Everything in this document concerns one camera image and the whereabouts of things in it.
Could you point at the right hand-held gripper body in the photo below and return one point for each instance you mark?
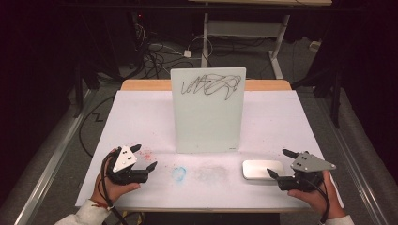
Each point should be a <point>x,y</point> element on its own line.
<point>308,164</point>

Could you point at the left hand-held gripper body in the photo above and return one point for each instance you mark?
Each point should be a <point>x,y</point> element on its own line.
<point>124,158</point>

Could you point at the white whiteboard eraser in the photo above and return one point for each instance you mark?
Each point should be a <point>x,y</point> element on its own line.
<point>256,168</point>

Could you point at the person's left hand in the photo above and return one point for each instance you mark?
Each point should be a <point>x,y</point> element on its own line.
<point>120,190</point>

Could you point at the person's right hand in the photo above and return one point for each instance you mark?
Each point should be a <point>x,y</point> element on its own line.
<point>316,200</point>

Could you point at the white paper table cover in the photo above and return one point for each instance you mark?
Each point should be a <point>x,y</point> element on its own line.
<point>140,118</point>

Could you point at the black metal stand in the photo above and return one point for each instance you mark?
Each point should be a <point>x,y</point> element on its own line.
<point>78,100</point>
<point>336,100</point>

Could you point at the small standing whiteboard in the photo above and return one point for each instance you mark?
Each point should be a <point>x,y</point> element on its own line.
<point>208,122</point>

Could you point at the small white power adapter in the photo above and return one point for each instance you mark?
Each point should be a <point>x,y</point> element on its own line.
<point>187,53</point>

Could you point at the white power strip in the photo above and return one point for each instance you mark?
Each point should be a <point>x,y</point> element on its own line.
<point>314,46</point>

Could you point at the aluminium floor rail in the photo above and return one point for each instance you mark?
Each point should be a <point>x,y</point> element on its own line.
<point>47,178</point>
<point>361,178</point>

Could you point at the white metal desk frame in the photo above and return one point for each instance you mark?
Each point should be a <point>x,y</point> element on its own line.
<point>241,28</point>

